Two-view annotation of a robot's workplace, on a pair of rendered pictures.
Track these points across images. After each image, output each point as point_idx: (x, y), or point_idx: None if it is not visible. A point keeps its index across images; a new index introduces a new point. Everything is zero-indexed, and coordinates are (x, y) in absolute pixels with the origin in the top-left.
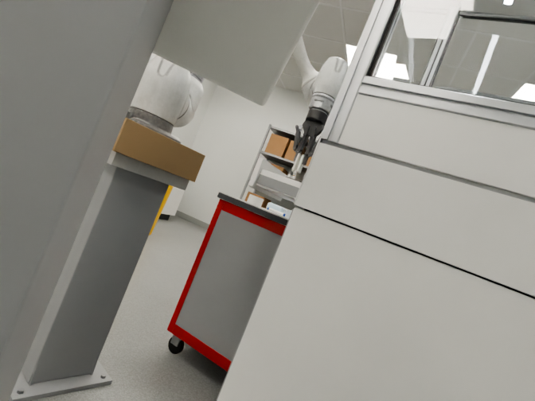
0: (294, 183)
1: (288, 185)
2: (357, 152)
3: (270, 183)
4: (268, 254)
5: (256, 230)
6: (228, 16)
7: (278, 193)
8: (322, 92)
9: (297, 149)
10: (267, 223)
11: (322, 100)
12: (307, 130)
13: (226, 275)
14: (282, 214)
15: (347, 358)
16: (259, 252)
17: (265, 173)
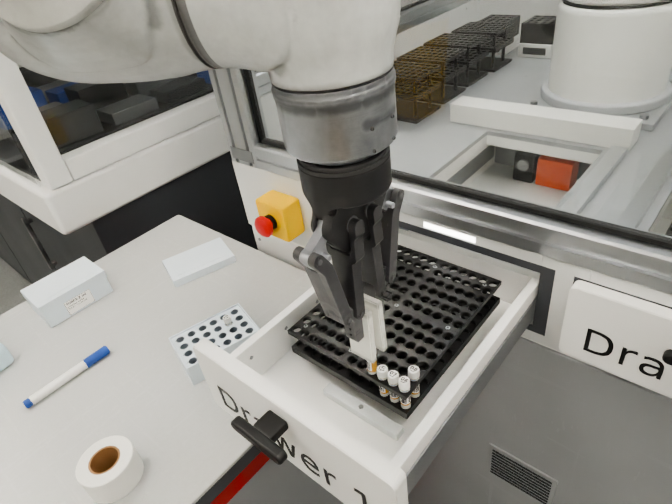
0: (465, 386)
1: (459, 407)
2: None
3: (425, 462)
4: (298, 471)
5: (246, 493)
6: None
7: (404, 436)
8: (383, 74)
9: (358, 312)
10: (258, 459)
11: (393, 106)
12: (362, 239)
13: None
14: (84, 368)
15: None
16: (281, 495)
17: (404, 471)
